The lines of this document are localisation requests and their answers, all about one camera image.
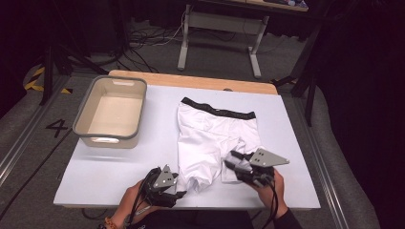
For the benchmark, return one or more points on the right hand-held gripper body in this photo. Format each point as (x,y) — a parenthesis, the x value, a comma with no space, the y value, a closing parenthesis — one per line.
(266,159)

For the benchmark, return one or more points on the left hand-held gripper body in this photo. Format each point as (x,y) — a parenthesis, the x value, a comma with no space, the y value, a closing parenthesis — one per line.
(164,181)

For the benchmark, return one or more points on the white shorts with black waistband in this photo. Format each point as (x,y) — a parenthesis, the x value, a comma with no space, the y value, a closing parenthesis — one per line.
(207,140)

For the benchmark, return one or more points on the beige plastic basket grey rim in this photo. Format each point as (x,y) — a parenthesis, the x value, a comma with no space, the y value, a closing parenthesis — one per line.
(111,114)

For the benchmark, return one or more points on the person's left hand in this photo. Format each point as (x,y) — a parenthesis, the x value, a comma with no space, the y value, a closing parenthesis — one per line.
(130,198)

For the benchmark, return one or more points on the person's right hand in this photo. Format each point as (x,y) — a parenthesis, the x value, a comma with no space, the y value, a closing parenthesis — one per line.
(270,197)

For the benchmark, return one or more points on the person's dark lap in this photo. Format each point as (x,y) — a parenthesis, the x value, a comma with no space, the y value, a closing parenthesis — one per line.
(197,221)

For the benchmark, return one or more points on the white table board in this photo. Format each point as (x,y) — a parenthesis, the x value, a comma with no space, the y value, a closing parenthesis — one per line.
(127,171)

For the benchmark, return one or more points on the black metal stand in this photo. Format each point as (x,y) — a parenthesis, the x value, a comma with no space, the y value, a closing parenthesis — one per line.
(302,66)

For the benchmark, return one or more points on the white-legged desk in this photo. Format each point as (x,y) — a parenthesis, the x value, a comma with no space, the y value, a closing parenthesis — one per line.
(219,24)

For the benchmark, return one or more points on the black tripod stand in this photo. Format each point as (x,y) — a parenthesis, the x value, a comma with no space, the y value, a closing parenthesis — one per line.
(49,70)

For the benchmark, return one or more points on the metal floor rail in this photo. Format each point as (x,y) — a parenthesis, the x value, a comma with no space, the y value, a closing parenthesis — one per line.
(22,143)
(324,178)

